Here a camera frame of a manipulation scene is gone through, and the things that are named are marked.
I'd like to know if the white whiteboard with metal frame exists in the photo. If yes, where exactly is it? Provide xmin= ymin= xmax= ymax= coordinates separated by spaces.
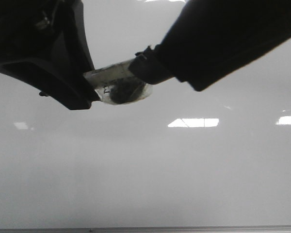
xmin=0 ymin=0 xmax=291 ymax=233

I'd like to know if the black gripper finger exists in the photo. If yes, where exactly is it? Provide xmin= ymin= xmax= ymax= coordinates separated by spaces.
xmin=129 ymin=0 xmax=291 ymax=91
xmin=0 ymin=0 xmax=99 ymax=110

